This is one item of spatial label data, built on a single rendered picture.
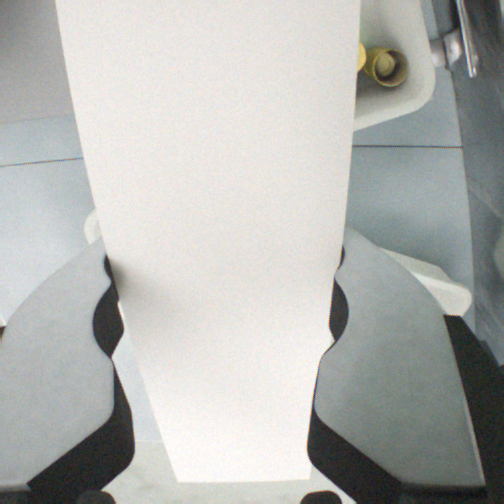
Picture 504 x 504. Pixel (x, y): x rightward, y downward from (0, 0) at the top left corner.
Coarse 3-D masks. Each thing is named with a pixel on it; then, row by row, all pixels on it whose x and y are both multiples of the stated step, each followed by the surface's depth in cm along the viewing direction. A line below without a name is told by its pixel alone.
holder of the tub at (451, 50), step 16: (432, 0) 36; (448, 0) 33; (448, 16) 34; (448, 32) 35; (464, 32) 33; (432, 48) 38; (448, 48) 37; (464, 48) 34; (448, 64) 39; (464, 64) 35; (432, 96) 34
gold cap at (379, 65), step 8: (376, 48) 36; (384, 48) 35; (368, 56) 36; (376, 56) 34; (384, 56) 36; (400, 56) 34; (368, 64) 36; (376, 64) 37; (384, 64) 37; (392, 64) 36; (400, 64) 36; (368, 72) 37; (376, 72) 37; (384, 72) 37; (392, 72) 37; (400, 72) 36; (376, 80) 35; (384, 80) 37; (392, 80) 36; (400, 80) 35
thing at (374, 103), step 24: (384, 0) 33; (408, 0) 29; (360, 24) 36; (384, 24) 35; (408, 24) 31; (408, 48) 33; (360, 72) 39; (408, 72) 35; (432, 72) 32; (360, 96) 38; (384, 96) 36; (408, 96) 34; (360, 120) 34; (384, 120) 34
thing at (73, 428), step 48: (96, 240) 11; (48, 288) 9; (96, 288) 9; (48, 336) 8; (96, 336) 8; (0, 384) 7; (48, 384) 7; (96, 384) 7; (0, 432) 6; (48, 432) 6; (96, 432) 6; (0, 480) 5; (48, 480) 5; (96, 480) 6
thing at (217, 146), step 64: (64, 0) 7; (128, 0) 7; (192, 0) 7; (256, 0) 7; (320, 0) 7; (128, 64) 8; (192, 64) 8; (256, 64) 8; (320, 64) 8; (128, 128) 8; (192, 128) 8; (256, 128) 8; (320, 128) 8; (128, 192) 9; (192, 192) 9; (256, 192) 9; (320, 192) 9; (128, 256) 10; (192, 256) 10; (256, 256) 10; (320, 256) 10; (128, 320) 11; (192, 320) 11; (256, 320) 11; (320, 320) 11; (192, 384) 13; (256, 384) 13; (192, 448) 15; (256, 448) 15
